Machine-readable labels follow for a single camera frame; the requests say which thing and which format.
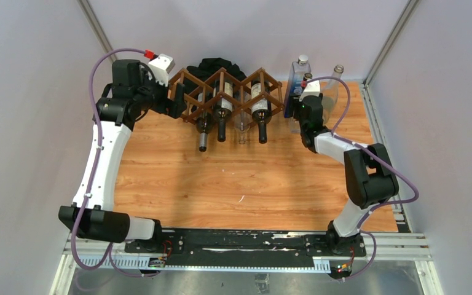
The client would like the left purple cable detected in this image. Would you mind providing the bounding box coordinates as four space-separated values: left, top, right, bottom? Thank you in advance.
69 48 157 278

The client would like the dark wine bottle right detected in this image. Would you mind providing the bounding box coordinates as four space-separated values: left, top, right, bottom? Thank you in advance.
251 80 272 144

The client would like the black cloth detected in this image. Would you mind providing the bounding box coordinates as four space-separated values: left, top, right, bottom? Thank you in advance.
186 57 247 81

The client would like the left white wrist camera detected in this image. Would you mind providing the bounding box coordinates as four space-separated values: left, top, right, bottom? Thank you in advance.
142 50 175 87

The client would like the brown wooden wine rack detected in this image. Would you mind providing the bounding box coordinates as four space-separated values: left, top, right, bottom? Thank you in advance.
169 68 285 124

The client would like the clear bottle in rack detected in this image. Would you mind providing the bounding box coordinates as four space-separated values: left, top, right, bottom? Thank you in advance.
233 91 250 144

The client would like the blue square water bottle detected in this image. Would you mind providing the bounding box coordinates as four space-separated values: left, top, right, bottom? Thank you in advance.
283 55 312 118

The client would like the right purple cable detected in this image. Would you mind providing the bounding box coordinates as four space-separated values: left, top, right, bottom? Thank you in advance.
301 76 419 282

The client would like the small clear liquor bottle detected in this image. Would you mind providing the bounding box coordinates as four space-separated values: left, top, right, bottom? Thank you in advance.
288 72 313 133

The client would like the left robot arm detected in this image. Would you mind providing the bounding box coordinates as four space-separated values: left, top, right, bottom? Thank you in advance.
58 54 186 254

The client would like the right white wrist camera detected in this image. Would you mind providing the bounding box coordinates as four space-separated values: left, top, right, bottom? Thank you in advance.
299 80 321 103

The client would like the dark wine bottle silver cap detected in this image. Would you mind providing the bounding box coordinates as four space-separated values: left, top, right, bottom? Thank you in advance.
195 111 214 152

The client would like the clear wine bottle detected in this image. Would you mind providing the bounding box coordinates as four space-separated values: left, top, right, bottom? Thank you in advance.
321 79 340 125

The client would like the purple cable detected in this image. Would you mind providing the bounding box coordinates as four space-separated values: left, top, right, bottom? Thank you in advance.
301 76 419 282
69 48 157 278

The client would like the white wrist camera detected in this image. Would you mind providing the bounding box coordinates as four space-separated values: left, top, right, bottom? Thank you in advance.
142 50 175 87
299 80 321 103

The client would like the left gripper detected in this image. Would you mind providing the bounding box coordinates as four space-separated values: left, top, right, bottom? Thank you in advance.
133 69 186 119

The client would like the dark wine bottle middle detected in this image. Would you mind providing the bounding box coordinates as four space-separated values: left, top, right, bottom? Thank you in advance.
213 80 234 142

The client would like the white slotted cable duct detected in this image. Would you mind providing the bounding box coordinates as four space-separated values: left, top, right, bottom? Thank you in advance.
81 254 331 273

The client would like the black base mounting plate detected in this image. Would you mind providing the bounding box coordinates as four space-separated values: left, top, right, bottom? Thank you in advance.
125 229 366 266

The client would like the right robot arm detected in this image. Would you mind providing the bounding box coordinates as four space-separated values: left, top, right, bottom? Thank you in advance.
299 95 399 257

